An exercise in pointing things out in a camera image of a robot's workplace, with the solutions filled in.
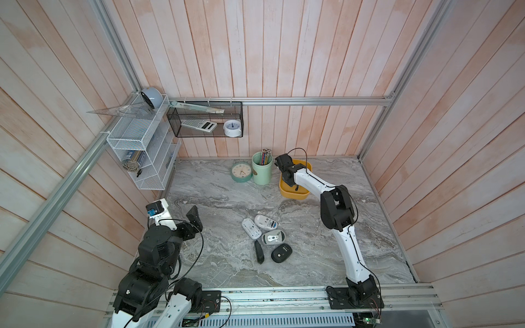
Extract white calculator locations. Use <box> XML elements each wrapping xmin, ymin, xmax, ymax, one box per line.
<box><xmin>181</xmin><ymin>120</ymin><xmax>217</xmax><ymax>133</ymax></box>

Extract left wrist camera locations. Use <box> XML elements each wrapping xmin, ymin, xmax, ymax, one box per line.
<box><xmin>146</xmin><ymin>198</ymin><xmax>176</xmax><ymax>231</ymax></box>

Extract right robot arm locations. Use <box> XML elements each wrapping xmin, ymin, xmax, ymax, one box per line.
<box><xmin>275</xmin><ymin>154</ymin><xmax>384</xmax><ymax>310</ymax></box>

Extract grey white mouse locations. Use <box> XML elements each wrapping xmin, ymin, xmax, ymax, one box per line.
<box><xmin>262</xmin><ymin>229</ymin><xmax>286</xmax><ymax>245</ymax></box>

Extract white tape roll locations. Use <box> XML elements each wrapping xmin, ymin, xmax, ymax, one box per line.
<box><xmin>223</xmin><ymin>120</ymin><xmax>243</xmax><ymax>137</ymax></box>

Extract yellow storage box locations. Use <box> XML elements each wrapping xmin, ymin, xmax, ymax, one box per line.
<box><xmin>279</xmin><ymin>159</ymin><xmax>313</xmax><ymax>200</ymax></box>

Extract binder clips jar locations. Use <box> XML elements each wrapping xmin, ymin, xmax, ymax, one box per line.
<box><xmin>122</xmin><ymin>150</ymin><xmax>145</xmax><ymax>172</ymax></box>

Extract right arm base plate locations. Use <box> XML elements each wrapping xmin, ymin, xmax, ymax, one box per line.
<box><xmin>325</xmin><ymin>286</ymin><xmax>384</xmax><ymax>310</ymax></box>

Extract black mouse bottom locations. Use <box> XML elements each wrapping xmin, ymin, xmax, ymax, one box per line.
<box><xmin>271</xmin><ymin>243</ymin><xmax>293</xmax><ymax>263</ymax></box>

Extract white wire shelf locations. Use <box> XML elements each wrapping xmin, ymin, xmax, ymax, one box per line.
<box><xmin>107</xmin><ymin>94</ymin><xmax>181</xmax><ymax>191</ymax></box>

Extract green pen cup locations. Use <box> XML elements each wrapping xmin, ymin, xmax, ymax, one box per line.
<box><xmin>252</xmin><ymin>151</ymin><xmax>273</xmax><ymax>185</ymax></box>

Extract pens in cup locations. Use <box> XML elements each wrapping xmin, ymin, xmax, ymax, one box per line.
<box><xmin>259</xmin><ymin>148</ymin><xmax>272</xmax><ymax>166</ymax></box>

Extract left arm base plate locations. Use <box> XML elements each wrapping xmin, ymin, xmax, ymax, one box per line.
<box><xmin>189</xmin><ymin>290</ymin><xmax>221</xmax><ymax>314</ymax></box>

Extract green round clock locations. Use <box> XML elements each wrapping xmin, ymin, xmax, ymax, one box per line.
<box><xmin>231</xmin><ymin>162</ymin><xmax>253</xmax><ymax>183</ymax></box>

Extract black wire basket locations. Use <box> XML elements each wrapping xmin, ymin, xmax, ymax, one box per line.
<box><xmin>167</xmin><ymin>101</ymin><xmax>245</xmax><ymax>138</ymax></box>

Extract clear triangle ruler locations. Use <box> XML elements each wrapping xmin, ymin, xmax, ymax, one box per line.
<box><xmin>88</xmin><ymin>102</ymin><xmax>156</xmax><ymax>120</ymax></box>

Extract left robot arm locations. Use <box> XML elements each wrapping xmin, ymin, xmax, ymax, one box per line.
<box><xmin>111</xmin><ymin>199</ymin><xmax>203</xmax><ymax>327</ymax></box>

